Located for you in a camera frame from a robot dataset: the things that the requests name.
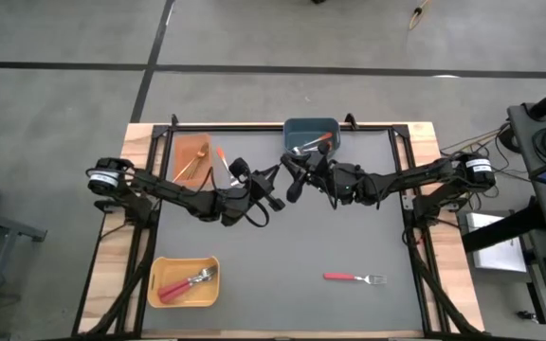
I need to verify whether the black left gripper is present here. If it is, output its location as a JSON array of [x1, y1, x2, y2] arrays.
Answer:
[[218, 157, 287, 227]]

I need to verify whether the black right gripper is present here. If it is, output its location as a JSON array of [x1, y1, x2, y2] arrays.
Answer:
[[280, 140, 367, 206]]

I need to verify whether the teal plastic bin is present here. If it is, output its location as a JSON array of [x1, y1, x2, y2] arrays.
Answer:
[[282, 117, 341, 160]]

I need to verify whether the orange translucent plastic bin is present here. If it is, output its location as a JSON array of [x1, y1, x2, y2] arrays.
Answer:
[[172, 133, 213, 190]]

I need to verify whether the grey table mat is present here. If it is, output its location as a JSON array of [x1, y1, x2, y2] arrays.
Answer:
[[152, 130, 425, 332]]

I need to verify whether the yellow plastic bin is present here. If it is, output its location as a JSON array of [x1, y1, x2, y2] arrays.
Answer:
[[147, 255, 221, 309]]

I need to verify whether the white box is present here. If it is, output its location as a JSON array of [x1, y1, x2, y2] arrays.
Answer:
[[465, 211, 529, 275]]

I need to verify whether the grey equipment cart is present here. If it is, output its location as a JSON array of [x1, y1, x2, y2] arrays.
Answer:
[[507, 101, 546, 341]]

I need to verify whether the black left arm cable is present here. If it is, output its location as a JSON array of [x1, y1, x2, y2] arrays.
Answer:
[[242, 198, 271, 229]]

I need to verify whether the yellow hanging cord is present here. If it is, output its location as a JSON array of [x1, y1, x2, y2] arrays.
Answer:
[[408, 0, 433, 31]]

